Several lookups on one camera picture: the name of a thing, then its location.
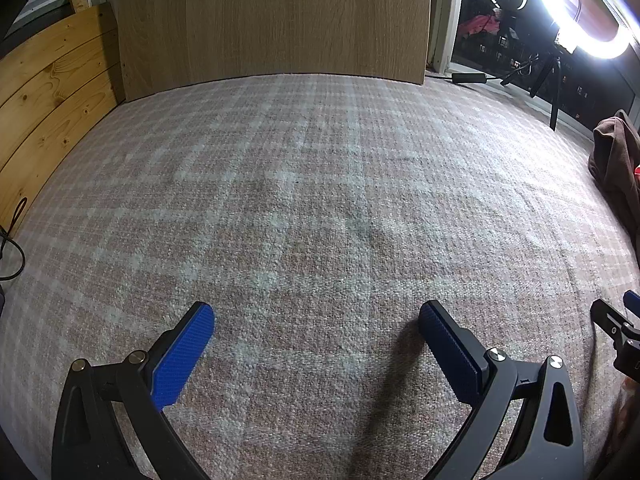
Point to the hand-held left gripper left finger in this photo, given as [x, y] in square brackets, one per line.
[185, 355]

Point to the plaid beige blanket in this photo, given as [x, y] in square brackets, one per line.
[320, 185]

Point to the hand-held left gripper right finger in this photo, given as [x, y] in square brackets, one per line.
[450, 355]

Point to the brown garment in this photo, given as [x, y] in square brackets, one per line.
[615, 160]

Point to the black power adapter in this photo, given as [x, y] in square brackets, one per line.
[468, 78]

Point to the pine wood panel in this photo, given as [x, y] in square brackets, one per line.
[50, 100]

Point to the light oak board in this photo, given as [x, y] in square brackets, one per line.
[275, 20]

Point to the light wooden plank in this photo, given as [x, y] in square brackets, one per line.
[79, 2]

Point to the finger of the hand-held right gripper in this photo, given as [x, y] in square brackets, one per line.
[634, 302]
[607, 317]

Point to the black tripod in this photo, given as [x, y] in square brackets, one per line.
[555, 105]

